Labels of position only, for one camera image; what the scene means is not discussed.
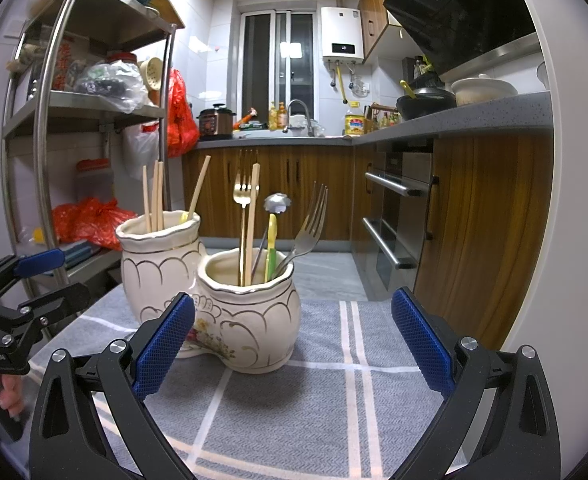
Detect yellow cooking oil bottle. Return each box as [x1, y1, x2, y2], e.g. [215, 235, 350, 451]
[344, 101, 365, 137]

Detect sliding glass window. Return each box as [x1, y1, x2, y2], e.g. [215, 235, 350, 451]
[239, 7, 319, 133]

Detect white casserole pot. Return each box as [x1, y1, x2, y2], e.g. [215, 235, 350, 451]
[451, 74, 519, 107]

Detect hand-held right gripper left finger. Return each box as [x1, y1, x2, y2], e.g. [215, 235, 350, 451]
[28, 291, 197, 480]

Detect black range hood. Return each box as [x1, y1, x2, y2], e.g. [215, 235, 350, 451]
[383, 0, 542, 78]

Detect seasoning bottle rack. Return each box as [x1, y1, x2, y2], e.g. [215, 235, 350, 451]
[364, 104, 402, 133]

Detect grey striped cloth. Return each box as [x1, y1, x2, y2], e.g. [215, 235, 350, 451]
[4, 280, 479, 480]

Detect built-in steel oven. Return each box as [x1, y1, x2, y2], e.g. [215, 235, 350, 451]
[361, 150, 437, 291]

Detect red printed package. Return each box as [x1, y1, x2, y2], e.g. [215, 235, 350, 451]
[51, 35, 82, 93]

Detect black wok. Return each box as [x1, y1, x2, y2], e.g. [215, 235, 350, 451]
[396, 86, 458, 121]

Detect white ceramic twin utensil holder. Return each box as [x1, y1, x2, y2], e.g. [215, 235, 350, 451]
[115, 210, 302, 375]

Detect person's left hand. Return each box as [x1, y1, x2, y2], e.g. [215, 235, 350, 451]
[0, 372, 27, 423]

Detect white water heater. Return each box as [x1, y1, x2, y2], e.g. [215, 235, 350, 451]
[320, 6, 365, 66]

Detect wooden wall cabinets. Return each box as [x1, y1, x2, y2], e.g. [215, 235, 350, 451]
[356, 0, 409, 63]

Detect beige plastic strainer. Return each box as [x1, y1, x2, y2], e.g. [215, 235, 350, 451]
[138, 57, 165, 93]

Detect gold fork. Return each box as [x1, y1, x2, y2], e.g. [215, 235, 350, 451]
[233, 148, 259, 287]

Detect dark red pressure cooker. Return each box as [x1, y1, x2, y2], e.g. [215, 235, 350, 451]
[197, 103, 237, 140]

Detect red-lidded plastic jar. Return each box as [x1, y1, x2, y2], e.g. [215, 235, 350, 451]
[75, 158, 116, 206]

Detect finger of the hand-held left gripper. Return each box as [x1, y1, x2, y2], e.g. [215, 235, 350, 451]
[0, 281, 94, 356]
[0, 248, 67, 301]

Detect wooden base cabinets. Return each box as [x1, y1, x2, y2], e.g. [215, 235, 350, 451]
[181, 132, 554, 351]

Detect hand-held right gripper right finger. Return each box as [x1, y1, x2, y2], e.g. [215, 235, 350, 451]
[390, 286, 561, 480]

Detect silver fork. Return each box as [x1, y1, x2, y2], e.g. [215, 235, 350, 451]
[274, 181, 329, 278]

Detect metal shelf rack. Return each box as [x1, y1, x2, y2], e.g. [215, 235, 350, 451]
[0, 0, 185, 321]

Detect white plastic bag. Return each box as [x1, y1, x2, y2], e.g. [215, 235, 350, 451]
[122, 122, 161, 181]

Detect metal faucet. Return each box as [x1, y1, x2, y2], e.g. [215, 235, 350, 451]
[283, 99, 317, 137]

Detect clear plastic bag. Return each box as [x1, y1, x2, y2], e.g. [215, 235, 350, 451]
[71, 59, 149, 113]

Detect thin grey metal utensil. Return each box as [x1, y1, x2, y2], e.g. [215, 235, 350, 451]
[251, 227, 271, 283]

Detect black wall spice shelf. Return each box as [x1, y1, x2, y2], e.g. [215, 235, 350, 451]
[401, 55, 444, 86]

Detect hanging red plastic bag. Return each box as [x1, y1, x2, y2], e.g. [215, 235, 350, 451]
[166, 67, 201, 158]

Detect crumpled red plastic bag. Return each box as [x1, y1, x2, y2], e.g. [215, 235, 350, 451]
[51, 196, 140, 251]

